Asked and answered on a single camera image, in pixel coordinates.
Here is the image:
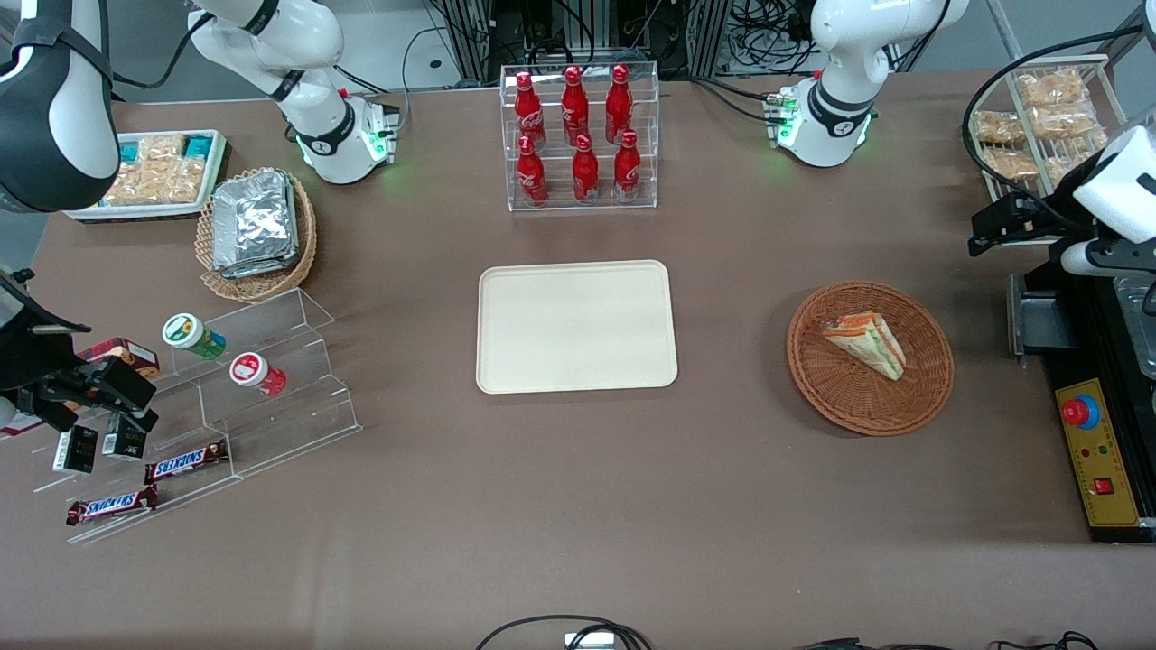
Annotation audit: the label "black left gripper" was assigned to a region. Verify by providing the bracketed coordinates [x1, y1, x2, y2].
[967, 192, 1085, 259]

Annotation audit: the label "triangular sandwich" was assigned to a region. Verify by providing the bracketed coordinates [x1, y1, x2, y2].
[821, 311, 907, 381]

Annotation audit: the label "round brown wicker basket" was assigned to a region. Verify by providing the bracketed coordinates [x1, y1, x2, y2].
[787, 281, 955, 437]

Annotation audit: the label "white snack tray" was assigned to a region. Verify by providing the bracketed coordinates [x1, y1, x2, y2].
[65, 129, 229, 223]

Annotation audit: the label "light tan wicker basket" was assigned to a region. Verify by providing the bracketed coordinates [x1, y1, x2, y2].
[196, 168, 319, 303]

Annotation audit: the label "beige rectangular tray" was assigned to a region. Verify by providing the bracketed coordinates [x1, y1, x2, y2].
[477, 260, 678, 395]

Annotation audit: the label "small black box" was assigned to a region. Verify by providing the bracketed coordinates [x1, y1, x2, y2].
[52, 424, 99, 476]
[102, 415, 147, 460]

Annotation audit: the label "red-brown carton box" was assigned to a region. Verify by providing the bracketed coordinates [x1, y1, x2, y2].
[77, 338, 161, 381]

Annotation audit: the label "bagged fried snack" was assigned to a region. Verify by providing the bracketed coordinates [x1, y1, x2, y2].
[1016, 68, 1090, 110]
[980, 147, 1040, 182]
[1030, 104, 1108, 147]
[974, 110, 1027, 147]
[1043, 149, 1099, 187]

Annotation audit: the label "Snickers chocolate bar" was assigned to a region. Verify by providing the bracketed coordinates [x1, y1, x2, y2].
[144, 441, 228, 485]
[65, 486, 160, 526]

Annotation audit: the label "grey metal plate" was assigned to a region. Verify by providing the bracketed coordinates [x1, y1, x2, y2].
[1008, 271, 1077, 364]

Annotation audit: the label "green-lid snack cup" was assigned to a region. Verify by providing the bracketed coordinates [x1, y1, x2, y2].
[163, 313, 228, 361]

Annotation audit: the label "black yellow control box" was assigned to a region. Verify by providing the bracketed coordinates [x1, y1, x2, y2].
[1007, 257, 1156, 543]

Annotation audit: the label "red-lid snack cup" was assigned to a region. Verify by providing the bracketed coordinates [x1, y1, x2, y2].
[229, 352, 288, 397]

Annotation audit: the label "steel pan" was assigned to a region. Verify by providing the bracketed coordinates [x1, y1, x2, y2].
[1113, 274, 1156, 380]

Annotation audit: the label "clear acrylic stepped shelf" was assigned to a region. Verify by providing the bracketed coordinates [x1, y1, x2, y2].
[32, 289, 362, 544]

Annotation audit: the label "silver foil pack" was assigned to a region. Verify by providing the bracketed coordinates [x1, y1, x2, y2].
[213, 172, 298, 265]
[217, 244, 302, 280]

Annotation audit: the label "clear cracker bag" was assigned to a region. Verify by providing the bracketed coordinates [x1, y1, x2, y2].
[135, 135, 187, 169]
[102, 159, 207, 208]

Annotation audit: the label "yellow control panel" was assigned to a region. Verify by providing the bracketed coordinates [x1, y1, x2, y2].
[1055, 377, 1142, 529]

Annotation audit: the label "clear acrylic bottle rack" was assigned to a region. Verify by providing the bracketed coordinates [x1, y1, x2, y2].
[501, 61, 660, 213]

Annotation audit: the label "red cola bottle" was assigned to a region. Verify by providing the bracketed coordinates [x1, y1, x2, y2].
[605, 64, 633, 144]
[614, 130, 642, 201]
[515, 72, 547, 151]
[573, 135, 600, 204]
[517, 135, 549, 207]
[562, 65, 590, 145]

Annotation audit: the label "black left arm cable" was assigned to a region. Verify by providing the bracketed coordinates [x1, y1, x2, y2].
[961, 25, 1156, 227]

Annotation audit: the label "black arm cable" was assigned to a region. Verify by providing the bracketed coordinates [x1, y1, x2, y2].
[961, 25, 1156, 227]
[107, 11, 219, 91]

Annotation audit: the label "cream wire rack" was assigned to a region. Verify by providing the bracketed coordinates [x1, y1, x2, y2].
[971, 54, 1130, 246]

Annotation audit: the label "tangled black cables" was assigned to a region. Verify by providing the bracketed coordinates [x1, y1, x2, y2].
[722, 0, 818, 75]

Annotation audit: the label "aluminium frame post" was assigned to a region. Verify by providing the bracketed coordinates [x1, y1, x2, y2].
[686, 0, 734, 79]
[450, 0, 494, 84]

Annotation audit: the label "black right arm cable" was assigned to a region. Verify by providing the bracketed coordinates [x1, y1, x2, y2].
[107, 11, 219, 91]

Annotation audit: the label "thin black cable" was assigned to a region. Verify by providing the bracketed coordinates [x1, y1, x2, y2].
[793, 630, 1101, 650]

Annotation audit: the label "looped black cable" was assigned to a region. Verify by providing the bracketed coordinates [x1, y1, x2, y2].
[475, 615, 653, 650]

